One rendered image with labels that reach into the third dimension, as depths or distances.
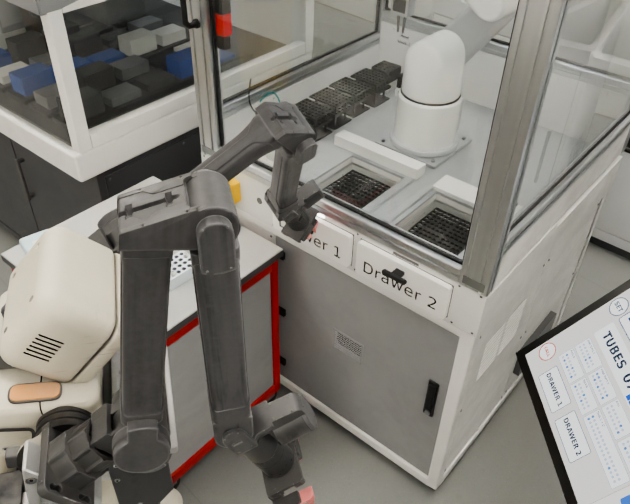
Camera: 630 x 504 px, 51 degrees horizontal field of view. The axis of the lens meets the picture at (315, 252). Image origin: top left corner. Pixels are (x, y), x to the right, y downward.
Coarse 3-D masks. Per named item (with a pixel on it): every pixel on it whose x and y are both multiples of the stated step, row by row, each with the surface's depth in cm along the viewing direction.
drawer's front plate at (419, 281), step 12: (360, 252) 179; (372, 252) 175; (384, 252) 174; (360, 264) 181; (372, 264) 178; (384, 264) 175; (396, 264) 172; (408, 264) 170; (372, 276) 180; (384, 276) 177; (408, 276) 171; (420, 276) 168; (432, 276) 167; (396, 288) 176; (420, 288) 170; (432, 288) 167; (444, 288) 164; (408, 300) 175; (420, 300) 172; (432, 300) 169; (444, 300) 166; (432, 312) 171; (444, 312) 168
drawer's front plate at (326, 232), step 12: (276, 228) 199; (324, 228) 184; (336, 228) 182; (312, 240) 190; (324, 240) 186; (336, 240) 183; (348, 240) 179; (324, 252) 189; (336, 252) 185; (348, 252) 182; (348, 264) 185
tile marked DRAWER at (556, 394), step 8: (552, 368) 133; (544, 376) 133; (552, 376) 132; (560, 376) 130; (544, 384) 132; (552, 384) 131; (560, 384) 129; (544, 392) 131; (552, 392) 130; (560, 392) 128; (552, 400) 129; (560, 400) 127; (568, 400) 126; (552, 408) 128; (560, 408) 126
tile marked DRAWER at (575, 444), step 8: (568, 416) 124; (576, 416) 123; (560, 424) 125; (568, 424) 123; (576, 424) 122; (560, 432) 124; (568, 432) 122; (576, 432) 121; (568, 440) 122; (576, 440) 120; (584, 440) 119; (568, 448) 121; (576, 448) 119; (584, 448) 118; (568, 456) 120; (576, 456) 119; (584, 456) 117
